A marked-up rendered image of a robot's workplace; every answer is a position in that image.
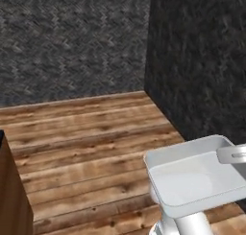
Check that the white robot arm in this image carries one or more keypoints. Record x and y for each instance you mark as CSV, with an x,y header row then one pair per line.
x,y
189,181

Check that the brown wooden counter cabinet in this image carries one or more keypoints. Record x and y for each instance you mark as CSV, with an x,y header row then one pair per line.
x,y
12,197

